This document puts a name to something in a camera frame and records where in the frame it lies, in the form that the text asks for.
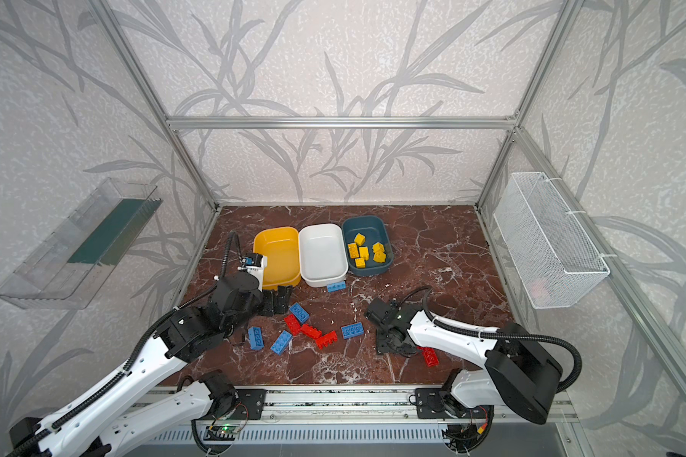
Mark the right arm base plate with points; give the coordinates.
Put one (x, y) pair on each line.
(429, 404)

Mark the yellow long brick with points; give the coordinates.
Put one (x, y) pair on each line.
(353, 250)

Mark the green circuit board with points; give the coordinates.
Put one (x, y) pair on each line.
(224, 433)

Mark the white plastic bin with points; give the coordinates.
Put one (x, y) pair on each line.
(322, 255)

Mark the white wire mesh basket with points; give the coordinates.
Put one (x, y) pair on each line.
(556, 260)

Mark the right base wiring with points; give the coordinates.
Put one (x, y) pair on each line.
(469, 434)

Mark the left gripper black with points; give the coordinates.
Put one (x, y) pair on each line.
(272, 300)

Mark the teal plastic bin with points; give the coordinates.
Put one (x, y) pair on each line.
(373, 228)

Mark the clear plastic wall tray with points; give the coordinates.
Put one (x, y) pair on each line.
(67, 270)

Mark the aluminium front rail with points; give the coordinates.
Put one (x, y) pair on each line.
(354, 404)

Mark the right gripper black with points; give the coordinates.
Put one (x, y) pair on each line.
(389, 335)

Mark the blue brick by white bin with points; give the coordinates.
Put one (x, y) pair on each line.
(338, 286)

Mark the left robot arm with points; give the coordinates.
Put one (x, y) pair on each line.
(100, 422)

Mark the red brick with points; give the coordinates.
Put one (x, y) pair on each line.
(311, 332)
(326, 340)
(430, 357)
(293, 325)

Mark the blue brick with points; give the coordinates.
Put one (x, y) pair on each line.
(282, 342)
(338, 286)
(352, 330)
(255, 336)
(298, 311)

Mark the red brick lower middle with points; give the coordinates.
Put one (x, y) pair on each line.
(326, 340)

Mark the red brick upper left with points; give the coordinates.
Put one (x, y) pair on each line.
(293, 325)

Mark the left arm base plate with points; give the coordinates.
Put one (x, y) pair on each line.
(241, 405)

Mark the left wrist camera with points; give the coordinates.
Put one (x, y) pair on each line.
(255, 264)

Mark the red brick right lower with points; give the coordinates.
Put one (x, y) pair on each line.
(430, 357)

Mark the yellow plastic bin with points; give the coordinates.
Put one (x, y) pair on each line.
(281, 248)

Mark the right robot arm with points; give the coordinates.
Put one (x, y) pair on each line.
(516, 369)

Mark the yellow sloped brick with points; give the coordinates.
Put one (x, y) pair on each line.
(359, 239)

